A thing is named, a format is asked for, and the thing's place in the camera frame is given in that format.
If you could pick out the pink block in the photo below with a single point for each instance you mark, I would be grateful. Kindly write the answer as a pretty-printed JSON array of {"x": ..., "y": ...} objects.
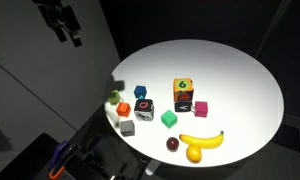
[{"x": 201, "y": 109}]

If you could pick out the light green block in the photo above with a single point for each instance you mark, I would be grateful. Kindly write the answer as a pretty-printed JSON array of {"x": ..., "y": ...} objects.
[{"x": 114, "y": 97}]

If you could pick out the orange block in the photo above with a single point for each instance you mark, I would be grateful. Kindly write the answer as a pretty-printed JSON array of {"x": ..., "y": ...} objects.
[{"x": 123, "y": 109}]

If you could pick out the yellow banana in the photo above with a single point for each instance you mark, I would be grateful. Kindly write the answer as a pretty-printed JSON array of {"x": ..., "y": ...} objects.
[{"x": 201, "y": 141}]

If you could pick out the grey block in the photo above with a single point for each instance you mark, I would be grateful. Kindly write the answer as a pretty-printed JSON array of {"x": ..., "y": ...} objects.
[{"x": 127, "y": 128}]

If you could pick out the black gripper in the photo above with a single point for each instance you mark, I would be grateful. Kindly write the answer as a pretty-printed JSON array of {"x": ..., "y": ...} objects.
[{"x": 58, "y": 16}]

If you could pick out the orange soft cube with six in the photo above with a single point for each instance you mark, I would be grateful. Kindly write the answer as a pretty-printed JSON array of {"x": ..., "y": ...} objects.
[{"x": 183, "y": 89}]

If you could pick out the round white table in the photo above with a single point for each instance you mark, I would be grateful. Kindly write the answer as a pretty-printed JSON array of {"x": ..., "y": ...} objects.
[{"x": 230, "y": 83}]

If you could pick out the purple spring clamp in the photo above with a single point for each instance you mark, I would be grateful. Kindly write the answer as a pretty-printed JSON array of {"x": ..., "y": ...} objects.
[{"x": 58, "y": 156}]

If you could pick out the dark red plum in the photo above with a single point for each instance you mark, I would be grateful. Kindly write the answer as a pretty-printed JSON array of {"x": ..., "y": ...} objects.
[{"x": 172, "y": 144}]

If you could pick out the black soft cube red letter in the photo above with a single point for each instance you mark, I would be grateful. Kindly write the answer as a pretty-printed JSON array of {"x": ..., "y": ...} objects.
[{"x": 144, "y": 110}]

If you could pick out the blue block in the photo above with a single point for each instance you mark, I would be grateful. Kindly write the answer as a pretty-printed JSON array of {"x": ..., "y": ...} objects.
[{"x": 140, "y": 91}]

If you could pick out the yellow lemon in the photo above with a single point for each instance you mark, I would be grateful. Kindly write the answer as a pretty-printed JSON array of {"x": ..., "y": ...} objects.
[{"x": 193, "y": 154}]

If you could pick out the black spring clamp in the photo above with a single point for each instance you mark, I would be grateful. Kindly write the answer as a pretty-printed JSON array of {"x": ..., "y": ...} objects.
[{"x": 85, "y": 150}]

